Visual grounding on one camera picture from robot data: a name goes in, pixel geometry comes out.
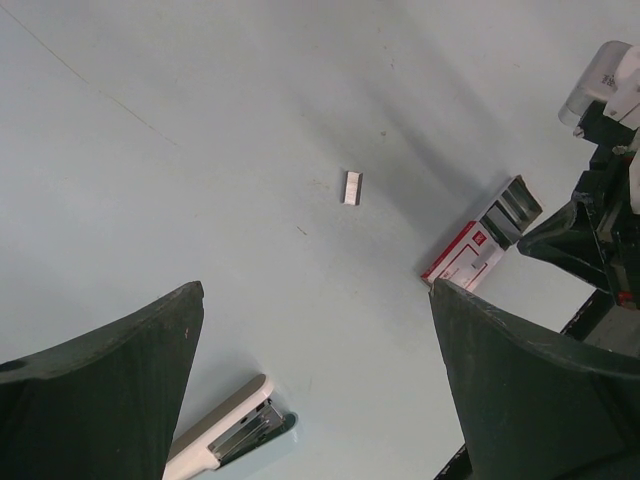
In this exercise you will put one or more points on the grey staple strip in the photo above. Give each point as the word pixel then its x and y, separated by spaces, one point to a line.
pixel 352 188

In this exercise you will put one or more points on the red white staple box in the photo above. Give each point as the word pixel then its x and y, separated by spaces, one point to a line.
pixel 484 240

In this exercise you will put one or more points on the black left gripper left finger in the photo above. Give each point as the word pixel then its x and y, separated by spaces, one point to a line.
pixel 105 404

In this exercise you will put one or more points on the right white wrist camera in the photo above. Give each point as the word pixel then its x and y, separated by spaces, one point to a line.
pixel 611 79

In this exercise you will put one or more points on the light blue white stapler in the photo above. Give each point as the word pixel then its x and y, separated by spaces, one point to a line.
pixel 243 435

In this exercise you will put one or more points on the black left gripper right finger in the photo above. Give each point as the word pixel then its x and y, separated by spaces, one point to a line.
pixel 533 403

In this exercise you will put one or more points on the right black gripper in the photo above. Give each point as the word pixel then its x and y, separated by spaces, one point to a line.
pixel 597 238

